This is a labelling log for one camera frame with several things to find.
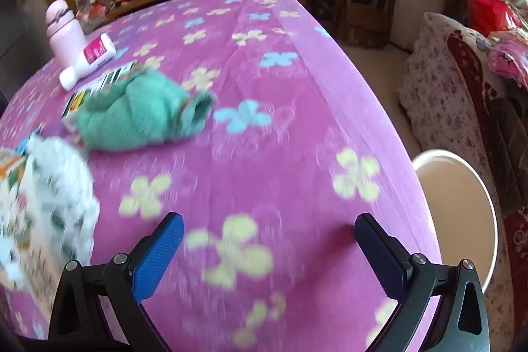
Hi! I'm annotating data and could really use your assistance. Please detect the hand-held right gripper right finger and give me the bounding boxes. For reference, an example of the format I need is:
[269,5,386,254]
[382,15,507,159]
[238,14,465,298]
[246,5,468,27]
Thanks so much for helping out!
[355,213,491,352]

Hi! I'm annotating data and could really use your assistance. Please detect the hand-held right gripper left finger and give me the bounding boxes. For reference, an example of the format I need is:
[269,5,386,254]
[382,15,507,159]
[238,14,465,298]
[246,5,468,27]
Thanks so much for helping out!
[49,212,185,352]

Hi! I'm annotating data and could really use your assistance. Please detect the white bucket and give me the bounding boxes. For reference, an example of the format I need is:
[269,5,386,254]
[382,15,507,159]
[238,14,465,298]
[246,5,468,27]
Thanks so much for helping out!
[412,149,500,295]

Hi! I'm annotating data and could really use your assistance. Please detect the white orange snack packet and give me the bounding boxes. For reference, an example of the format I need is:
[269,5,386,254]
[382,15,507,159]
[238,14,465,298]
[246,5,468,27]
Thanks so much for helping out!
[0,152,102,295]

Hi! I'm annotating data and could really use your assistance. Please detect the green cloth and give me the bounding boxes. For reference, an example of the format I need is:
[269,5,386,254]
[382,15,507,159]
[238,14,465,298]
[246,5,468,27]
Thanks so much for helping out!
[76,67,217,152]

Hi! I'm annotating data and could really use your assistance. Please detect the striped printed box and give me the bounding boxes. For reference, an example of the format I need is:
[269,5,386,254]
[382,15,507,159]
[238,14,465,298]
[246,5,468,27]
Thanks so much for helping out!
[61,62,143,130]

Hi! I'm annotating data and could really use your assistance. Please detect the dark brown jacket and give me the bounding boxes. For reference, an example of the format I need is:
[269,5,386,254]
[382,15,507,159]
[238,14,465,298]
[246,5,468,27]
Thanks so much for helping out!
[491,88,528,212]

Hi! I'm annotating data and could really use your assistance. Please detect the floral covered sofa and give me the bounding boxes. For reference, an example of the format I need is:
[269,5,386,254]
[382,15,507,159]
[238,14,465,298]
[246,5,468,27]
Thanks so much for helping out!
[396,12,528,352]

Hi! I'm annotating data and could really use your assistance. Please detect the small blue packet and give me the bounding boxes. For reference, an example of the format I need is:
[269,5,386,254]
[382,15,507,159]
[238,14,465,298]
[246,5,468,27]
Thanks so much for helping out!
[16,125,44,155]

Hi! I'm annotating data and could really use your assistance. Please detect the purple floral blanket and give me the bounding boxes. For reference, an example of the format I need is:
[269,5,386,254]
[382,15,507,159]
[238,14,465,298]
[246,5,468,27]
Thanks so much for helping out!
[0,0,444,352]

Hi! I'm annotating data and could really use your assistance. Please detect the white tube with pink label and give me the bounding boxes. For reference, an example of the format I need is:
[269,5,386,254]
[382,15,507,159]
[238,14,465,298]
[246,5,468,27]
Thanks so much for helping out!
[59,32,115,91]

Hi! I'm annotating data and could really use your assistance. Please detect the pink bottle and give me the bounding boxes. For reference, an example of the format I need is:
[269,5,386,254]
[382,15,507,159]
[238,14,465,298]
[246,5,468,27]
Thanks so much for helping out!
[45,0,89,68]

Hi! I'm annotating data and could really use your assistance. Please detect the pink printed blanket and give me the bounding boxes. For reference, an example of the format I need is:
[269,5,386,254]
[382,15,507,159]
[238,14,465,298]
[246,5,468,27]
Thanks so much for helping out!
[489,28,528,89]

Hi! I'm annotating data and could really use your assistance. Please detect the red ornaments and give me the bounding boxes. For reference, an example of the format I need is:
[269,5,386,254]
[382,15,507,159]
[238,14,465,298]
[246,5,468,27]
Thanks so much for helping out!
[76,0,137,31]

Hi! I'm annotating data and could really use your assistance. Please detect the red plastic bag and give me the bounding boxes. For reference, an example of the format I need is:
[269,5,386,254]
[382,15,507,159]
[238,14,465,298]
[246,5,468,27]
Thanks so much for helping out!
[466,0,522,37]

